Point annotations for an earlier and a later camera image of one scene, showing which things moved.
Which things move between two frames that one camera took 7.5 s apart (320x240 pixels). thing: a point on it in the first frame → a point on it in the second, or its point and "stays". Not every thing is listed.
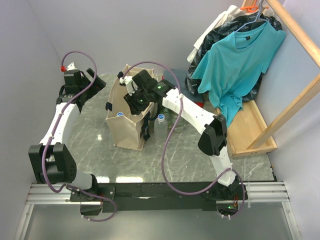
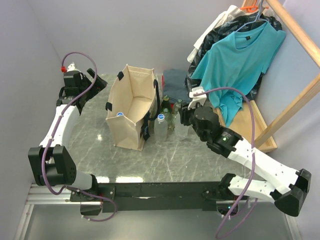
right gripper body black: (138, 101) → (188, 118)
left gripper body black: (97, 86) stays
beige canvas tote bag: (128, 129) stays
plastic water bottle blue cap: (160, 129) stays
